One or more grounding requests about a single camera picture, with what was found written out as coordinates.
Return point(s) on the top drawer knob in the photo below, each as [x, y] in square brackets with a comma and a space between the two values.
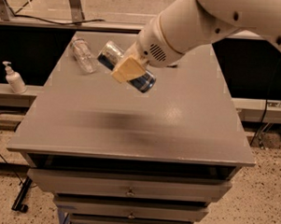
[130, 193]

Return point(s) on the clear plastic water bottle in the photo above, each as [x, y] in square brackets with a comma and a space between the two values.
[83, 54]

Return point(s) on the drawer knob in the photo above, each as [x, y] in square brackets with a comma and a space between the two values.
[131, 216]
[130, 193]

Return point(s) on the red bull can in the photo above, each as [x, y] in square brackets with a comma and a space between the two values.
[111, 54]

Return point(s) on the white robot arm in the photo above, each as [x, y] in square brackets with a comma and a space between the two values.
[188, 24]

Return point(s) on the white pump dispenser bottle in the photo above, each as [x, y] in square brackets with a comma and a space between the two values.
[14, 79]

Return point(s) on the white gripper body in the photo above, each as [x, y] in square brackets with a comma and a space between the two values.
[155, 45]

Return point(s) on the grey drawer cabinet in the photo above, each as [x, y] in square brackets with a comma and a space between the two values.
[88, 139]

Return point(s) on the black floor stand foot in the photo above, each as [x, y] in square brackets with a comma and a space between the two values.
[18, 204]

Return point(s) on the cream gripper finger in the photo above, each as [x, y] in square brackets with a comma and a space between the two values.
[128, 68]

